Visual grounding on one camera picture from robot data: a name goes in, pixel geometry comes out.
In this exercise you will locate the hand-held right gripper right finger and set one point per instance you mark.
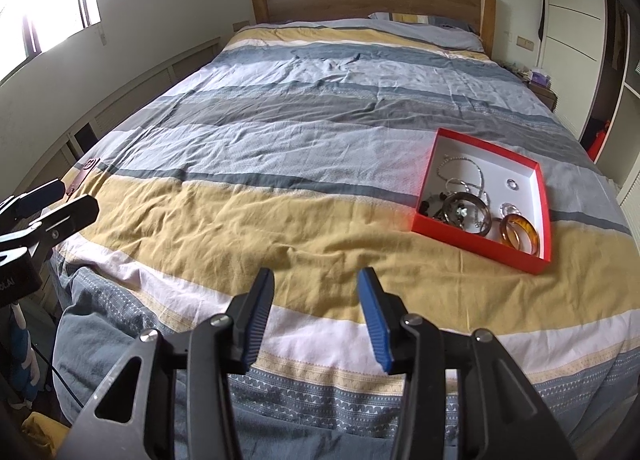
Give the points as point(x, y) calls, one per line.
point(376, 327)

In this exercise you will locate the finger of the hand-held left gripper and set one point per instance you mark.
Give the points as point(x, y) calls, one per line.
point(35, 197)
point(70, 219)

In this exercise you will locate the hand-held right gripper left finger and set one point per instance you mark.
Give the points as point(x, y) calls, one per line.
point(255, 327)

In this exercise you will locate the red jewelry box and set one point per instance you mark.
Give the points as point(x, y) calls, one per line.
point(475, 252)

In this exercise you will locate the silver bangle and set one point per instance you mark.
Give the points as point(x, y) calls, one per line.
point(484, 225)

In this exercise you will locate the amber bangle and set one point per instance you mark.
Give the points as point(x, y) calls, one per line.
point(505, 240)

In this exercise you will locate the brown leather tag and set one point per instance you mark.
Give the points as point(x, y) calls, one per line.
point(82, 173)

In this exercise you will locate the yellow cloth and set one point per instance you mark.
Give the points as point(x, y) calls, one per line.
point(45, 435)

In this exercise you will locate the bed with striped duvet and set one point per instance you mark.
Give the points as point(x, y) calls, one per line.
point(300, 139)

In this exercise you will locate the wooden nightstand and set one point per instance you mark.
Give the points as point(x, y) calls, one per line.
point(545, 94)

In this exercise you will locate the red bag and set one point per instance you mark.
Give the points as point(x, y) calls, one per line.
point(598, 139)

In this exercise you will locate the purple box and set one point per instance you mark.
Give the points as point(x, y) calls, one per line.
point(540, 75)

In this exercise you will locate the striped pillow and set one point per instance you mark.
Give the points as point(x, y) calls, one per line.
point(425, 21)

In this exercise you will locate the white wardrobe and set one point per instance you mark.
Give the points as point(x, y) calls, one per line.
point(570, 39)

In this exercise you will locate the slatted low wall cabinet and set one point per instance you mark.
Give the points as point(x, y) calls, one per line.
point(110, 104)

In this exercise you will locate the small wall socket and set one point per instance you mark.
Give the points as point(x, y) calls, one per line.
point(240, 25)

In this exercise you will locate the wall switch panel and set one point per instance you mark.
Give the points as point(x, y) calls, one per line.
point(524, 43)

